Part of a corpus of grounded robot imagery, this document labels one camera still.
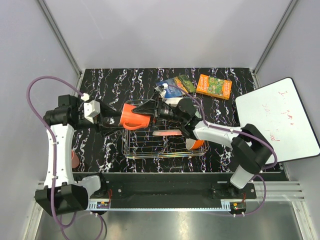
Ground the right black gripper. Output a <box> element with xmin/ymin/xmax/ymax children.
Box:
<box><xmin>132</xmin><ymin>91</ymin><xmax>186</xmax><ymax>128</ymax></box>

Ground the white paper plate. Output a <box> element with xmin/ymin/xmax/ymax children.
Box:
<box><xmin>164</xmin><ymin>97</ymin><xmax>184</xmax><ymax>107</ymax></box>

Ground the orange mug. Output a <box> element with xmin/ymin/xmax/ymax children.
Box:
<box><xmin>119</xmin><ymin>103</ymin><xmax>151</xmax><ymax>131</ymax></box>

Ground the pink cream floral plate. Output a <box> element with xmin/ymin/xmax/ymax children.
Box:
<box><xmin>152</xmin><ymin>129</ymin><xmax>182</xmax><ymax>137</ymax></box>

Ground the metal wire dish rack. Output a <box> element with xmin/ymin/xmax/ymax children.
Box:
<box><xmin>121</xmin><ymin>98</ymin><xmax>210</xmax><ymax>158</ymax></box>

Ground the pink cup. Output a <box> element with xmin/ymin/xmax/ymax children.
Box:
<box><xmin>71</xmin><ymin>150</ymin><xmax>80</xmax><ymax>169</ymax></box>

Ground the orange bowl white inside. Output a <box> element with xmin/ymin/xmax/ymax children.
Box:
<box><xmin>185</xmin><ymin>138</ymin><xmax>205</xmax><ymax>151</ymax></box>

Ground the green ceramic bowl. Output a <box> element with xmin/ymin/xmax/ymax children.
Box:
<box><xmin>194</xmin><ymin>105</ymin><xmax>203</xmax><ymax>119</ymax></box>

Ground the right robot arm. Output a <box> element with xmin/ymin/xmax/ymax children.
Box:
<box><xmin>131</xmin><ymin>93</ymin><xmax>275</xmax><ymax>199</ymax></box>

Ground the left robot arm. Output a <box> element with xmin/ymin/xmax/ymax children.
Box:
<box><xmin>35</xmin><ymin>94</ymin><xmax>122</xmax><ymax>216</ymax></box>

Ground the blue landscape book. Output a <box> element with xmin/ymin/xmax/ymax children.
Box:
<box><xmin>156</xmin><ymin>74</ymin><xmax>196</xmax><ymax>99</ymax></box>

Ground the orange green book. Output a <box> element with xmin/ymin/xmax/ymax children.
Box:
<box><xmin>196</xmin><ymin>74</ymin><xmax>232</xmax><ymax>100</ymax></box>

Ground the white whiteboard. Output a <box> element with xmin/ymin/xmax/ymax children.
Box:
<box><xmin>235</xmin><ymin>77</ymin><xmax>320</xmax><ymax>162</ymax></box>

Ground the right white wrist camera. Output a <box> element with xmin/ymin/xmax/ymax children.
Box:
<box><xmin>155</xmin><ymin>83</ymin><xmax>169</xmax><ymax>99</ymax></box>

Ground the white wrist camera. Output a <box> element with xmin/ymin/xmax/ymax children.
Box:
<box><xmin>155</xmin><ymin>83</ymin><xmax>169</xmax><ymax>99</ymax></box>
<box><xmin>84</xmin><ymin>100</ymin><xmax>101</xmax><ymax>124</ymax></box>

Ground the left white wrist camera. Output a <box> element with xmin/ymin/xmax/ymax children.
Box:
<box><xmin>84</xmin><ymin>100</ymin><xmax>101</xmax><ymax>124</ymax></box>

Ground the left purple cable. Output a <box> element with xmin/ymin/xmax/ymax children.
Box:
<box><xmin>26</xmin><ymin>75</ymin><xmax>108</xmax><ymax>240</ymax></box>

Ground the purple cable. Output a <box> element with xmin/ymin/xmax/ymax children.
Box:
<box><xmin>161</xmin><ymin>83</ymin><xmax>278</xmax><ymax>217</ymax></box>
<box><xmin>26</xmin><ymin>75</ymin><xmax>108</xmax><ymax>240</ymax></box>

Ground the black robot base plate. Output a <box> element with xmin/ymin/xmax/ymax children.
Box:
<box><xmin>69</xmin><ymin>171</ymin><xmax>288</xmax><ymax>210</ymax></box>

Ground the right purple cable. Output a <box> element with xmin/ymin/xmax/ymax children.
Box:
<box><xmin>161</xmin><ymin>83</ymin><xmax>278</xmax><ymax>217</ymax></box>

